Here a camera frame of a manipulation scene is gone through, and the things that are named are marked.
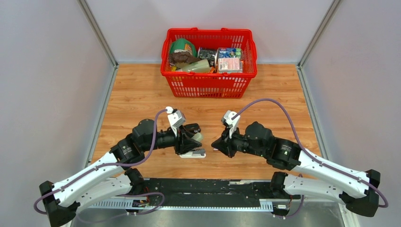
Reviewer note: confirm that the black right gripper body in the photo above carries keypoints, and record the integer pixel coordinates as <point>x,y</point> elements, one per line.
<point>236,141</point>

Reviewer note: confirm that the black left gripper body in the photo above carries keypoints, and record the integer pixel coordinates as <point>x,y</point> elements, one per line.
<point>179,140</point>

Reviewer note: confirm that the grey-green white stapler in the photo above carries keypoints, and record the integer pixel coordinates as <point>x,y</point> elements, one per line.
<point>197,152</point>

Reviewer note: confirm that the black stapler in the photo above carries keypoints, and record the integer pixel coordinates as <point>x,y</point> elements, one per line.
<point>192,128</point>

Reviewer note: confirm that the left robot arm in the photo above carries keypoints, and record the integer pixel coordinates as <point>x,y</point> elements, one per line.
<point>114,173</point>

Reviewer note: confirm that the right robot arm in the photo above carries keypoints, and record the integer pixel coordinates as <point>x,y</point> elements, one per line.
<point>302,173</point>

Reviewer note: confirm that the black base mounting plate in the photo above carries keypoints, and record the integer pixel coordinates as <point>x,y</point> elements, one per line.
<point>214,194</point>

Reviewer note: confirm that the red plastic shopping basket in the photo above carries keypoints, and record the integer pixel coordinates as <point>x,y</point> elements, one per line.
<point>235,66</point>

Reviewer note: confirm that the pale green bottle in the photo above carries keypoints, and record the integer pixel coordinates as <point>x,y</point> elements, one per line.
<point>201,66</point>

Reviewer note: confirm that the brown crumpled bag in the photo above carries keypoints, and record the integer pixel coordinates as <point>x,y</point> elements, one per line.
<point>182,57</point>

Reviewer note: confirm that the dark patterned packet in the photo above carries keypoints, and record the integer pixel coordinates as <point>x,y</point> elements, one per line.
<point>208,54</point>

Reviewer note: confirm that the green snack bag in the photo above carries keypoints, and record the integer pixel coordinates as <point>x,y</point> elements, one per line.
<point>183,45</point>

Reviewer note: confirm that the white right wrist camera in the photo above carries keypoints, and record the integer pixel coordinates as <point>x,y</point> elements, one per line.
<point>231,120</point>

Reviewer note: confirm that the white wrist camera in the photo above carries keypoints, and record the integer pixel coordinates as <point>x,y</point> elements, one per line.
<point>176,119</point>
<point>231,120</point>

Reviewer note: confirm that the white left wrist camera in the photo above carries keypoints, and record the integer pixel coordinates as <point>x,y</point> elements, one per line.
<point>176,119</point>

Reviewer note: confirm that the aluminium frame rail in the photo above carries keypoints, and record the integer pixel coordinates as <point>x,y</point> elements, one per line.
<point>292,185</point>

